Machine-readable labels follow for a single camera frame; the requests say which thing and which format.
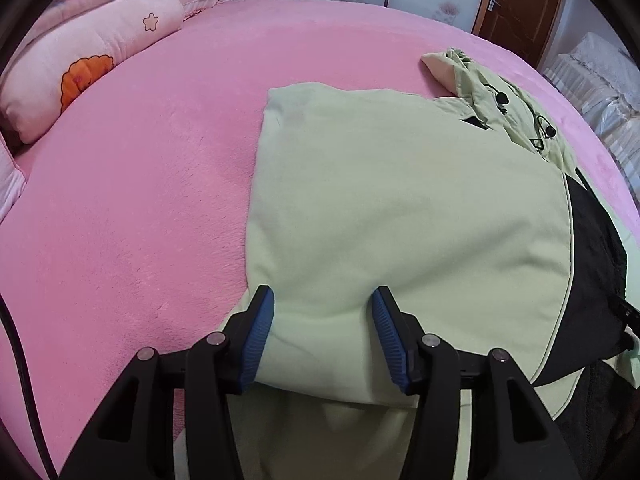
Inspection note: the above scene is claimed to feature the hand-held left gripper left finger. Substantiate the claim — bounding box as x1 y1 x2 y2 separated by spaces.
57 284 277 480

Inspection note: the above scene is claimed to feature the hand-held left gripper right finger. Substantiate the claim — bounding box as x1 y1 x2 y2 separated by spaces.
370 285 583 480

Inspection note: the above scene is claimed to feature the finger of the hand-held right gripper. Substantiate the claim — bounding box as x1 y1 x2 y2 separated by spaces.
609 294 640 333

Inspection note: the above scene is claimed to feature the green and black hooded jacket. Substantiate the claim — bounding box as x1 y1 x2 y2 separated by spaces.
172 47 640 480

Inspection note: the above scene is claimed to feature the pink bed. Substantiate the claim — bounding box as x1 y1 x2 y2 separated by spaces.
0 0 640 480

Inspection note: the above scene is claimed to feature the white lace covered furniture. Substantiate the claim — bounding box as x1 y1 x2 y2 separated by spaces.
540 32 640 171

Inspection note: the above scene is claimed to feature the brown wooden door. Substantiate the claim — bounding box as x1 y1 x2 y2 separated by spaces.
472 0 568 68

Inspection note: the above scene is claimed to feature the pink striped pillow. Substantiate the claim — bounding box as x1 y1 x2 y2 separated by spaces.
179 0 221 21

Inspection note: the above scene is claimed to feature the pink pillow with orange flower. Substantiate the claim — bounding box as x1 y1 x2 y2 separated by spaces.
0 0 185 145

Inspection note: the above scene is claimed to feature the thick black cable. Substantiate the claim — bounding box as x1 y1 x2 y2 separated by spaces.
0 292 58 480

